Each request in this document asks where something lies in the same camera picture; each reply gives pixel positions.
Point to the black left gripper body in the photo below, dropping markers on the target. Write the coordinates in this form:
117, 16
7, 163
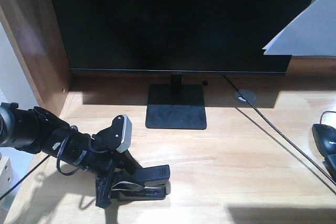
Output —
101, 158

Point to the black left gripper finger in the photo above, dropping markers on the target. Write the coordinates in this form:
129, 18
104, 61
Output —
104, 193

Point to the black orange stapler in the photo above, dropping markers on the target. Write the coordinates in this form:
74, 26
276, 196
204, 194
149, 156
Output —
144, 184

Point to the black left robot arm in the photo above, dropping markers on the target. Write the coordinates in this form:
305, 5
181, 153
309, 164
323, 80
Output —
38, 130

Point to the black computer monitor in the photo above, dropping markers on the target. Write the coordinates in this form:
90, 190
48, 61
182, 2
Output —
175, 37

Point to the black computer mouse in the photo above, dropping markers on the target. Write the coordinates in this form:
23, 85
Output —
324, 137

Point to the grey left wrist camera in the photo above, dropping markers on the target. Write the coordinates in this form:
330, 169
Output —
122, 133

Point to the grey cable grommet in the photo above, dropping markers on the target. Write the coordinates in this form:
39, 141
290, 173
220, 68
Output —
243, 96

